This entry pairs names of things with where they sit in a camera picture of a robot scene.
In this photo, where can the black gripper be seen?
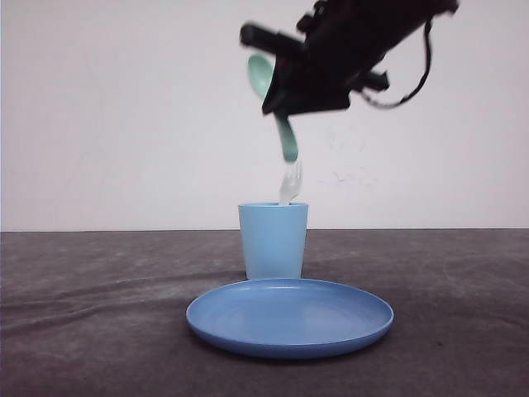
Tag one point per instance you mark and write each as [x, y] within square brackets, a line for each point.
[344, 41]

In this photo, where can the mint green plastic spoon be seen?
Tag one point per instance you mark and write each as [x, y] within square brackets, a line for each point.
[260, 73]

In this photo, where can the white plastic fork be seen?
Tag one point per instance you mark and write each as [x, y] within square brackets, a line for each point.
[291, 183]

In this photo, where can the light blue plastic cup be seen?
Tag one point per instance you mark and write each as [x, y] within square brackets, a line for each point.
[273, 239]

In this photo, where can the blue plastic plate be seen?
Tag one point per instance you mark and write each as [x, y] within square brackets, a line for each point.
[289, 319]

